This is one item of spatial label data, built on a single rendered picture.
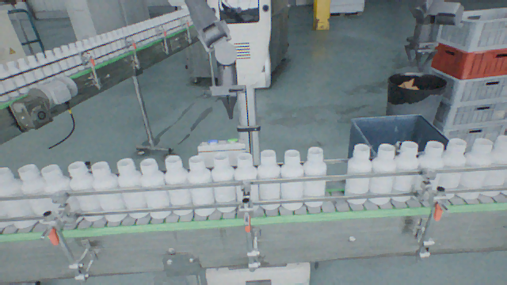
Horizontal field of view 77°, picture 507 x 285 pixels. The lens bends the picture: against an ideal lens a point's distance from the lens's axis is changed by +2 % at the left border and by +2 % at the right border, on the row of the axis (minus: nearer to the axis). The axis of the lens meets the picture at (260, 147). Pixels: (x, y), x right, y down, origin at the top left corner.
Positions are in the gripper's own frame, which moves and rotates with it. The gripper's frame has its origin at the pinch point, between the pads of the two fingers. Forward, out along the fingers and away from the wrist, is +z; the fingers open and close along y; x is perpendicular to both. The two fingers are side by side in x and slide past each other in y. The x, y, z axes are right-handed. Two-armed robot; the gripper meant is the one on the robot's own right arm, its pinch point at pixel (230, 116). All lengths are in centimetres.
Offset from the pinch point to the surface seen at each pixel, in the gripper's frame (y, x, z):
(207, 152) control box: -7.4, -3.8, 9.7
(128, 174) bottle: -24.8, -18.1, 11.3
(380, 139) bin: 65, 50, 19
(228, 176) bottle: -0.3, -18.1, 13.3
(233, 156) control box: 0.2, -3.9, 11.4
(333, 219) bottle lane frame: 26.3, -16.8, 27.4
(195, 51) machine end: -73, 373, -63
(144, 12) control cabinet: -217, 633, -181
